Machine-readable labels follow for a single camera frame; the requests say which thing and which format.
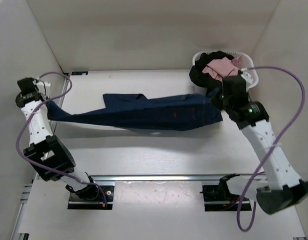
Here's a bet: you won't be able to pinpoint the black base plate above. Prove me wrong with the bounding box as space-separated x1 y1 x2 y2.
200 185 239 212
67 184 115 210

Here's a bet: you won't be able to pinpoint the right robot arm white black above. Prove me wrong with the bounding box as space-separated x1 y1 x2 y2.
212 75 308 215

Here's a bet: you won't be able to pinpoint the dark blue denim trousers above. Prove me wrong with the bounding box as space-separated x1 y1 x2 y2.
47 93 223 131

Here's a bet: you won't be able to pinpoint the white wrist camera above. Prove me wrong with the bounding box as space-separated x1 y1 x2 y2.
238 68 254 89
34 79 52 98

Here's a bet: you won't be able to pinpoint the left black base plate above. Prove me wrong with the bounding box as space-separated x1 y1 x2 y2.
67 184 115 210

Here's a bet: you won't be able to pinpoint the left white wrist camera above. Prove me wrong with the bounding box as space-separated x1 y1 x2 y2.
34 79 52 98

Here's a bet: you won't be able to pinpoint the pink garment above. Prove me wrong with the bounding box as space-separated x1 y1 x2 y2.
202 55 242 82

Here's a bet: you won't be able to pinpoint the white plastic laundry basket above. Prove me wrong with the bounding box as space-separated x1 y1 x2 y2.
192 49 259 90

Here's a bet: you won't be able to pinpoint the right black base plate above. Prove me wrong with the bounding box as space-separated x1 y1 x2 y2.
200 185 239 212

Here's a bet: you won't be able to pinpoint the black garment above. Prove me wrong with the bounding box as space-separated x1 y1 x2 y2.
189 50 234 96

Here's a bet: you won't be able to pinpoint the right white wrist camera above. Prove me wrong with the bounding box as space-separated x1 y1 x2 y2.
238 68 254 89

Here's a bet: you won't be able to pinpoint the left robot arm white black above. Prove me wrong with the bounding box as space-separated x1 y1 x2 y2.
15 77 101 201

